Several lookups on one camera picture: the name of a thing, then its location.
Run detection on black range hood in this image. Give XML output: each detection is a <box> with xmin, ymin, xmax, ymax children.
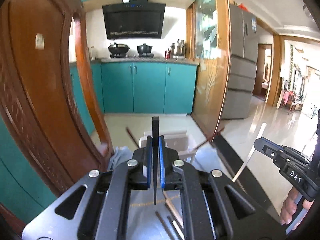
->
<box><xmin>102</xmin><ymin>0</ymin><xmax>165</xmax><ymax>40</ymax></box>

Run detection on white plastic utensil basket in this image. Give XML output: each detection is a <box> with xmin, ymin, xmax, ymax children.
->
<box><xmin>139</xmin><ymin>129</ymin><xmax>198</xmax><ymax>165</ymax></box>

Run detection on white chopstick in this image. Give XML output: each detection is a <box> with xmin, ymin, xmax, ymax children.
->
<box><xmin>231</xmin><ymin>122</ymin><xmax>267</xmax><ymax>183</ymax></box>

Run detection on blue checked cloth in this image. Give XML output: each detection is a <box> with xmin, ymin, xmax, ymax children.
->
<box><xmin>107</xmin><ymin>146</ymin><xmax>241</xmax><ymax>240</ymax></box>

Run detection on carved wooden chair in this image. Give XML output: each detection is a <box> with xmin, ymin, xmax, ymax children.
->
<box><xmin>0</xmin><ymin>0</ymin><xmax>115</xmax><ymax>235</ymax></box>

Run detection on teal lower cabinets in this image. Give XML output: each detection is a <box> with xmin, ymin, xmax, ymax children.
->
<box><xmin>1</xmin><ymin>61</ymin><xmax>197</xmax><ymax>222</ymax></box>

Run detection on person right hand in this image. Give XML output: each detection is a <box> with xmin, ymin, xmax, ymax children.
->
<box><xmin>280</xmin><ymin>187</ymin><xmax>299</xmax><ymax>225</ymax></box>

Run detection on grey refrigerator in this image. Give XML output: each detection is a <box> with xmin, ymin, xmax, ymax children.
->
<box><xmin>221</xmin><ymin>4</ymin><xmax>258</xmax><ymax>120</ymax></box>

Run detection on beige wooden chopstick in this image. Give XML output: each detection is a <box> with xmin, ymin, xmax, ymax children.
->
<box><xmin>162</xmin><ymin>191</ymin><xmax>184</xmax><ymax>229</ymax></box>

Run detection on black wok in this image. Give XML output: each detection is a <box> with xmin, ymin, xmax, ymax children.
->
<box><xmin>108</xmin><ymin>43</ymin><xmax>130</xmax><ymax>55</ymax></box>

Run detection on red thermos bottle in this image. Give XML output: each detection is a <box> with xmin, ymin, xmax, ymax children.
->
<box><xmin>165</xmin><ymin>49</ymin><xmax>171</xmax><ymax>60</ymax></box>

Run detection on black chopstick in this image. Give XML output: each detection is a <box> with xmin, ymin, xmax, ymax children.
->
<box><xmin>152</xmin><ymin>116</ymin><xmax>159</xmax><ymax>205</ymax></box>
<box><xmin>155</xmin><ymin>211</ymin><xmax>175</xmax><ymax>240</ymax></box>

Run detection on red-brown chopstick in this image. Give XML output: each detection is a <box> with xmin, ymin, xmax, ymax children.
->
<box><xmin>189</xmin><ymin>127</ymin><xmax>225</xmax><ymax>152</ymax></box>

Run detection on black cooking pot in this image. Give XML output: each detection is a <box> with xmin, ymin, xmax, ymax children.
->
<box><xmin>137</xmin><ymin>43</ymin><xmax>152</xmax><ymax>55</ymax></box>

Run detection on stainless steel pot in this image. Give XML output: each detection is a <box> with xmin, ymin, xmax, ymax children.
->
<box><xmin>170</xmin><ymin>39</ymin><xmax>185</xmax><ymax>57</ymax></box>

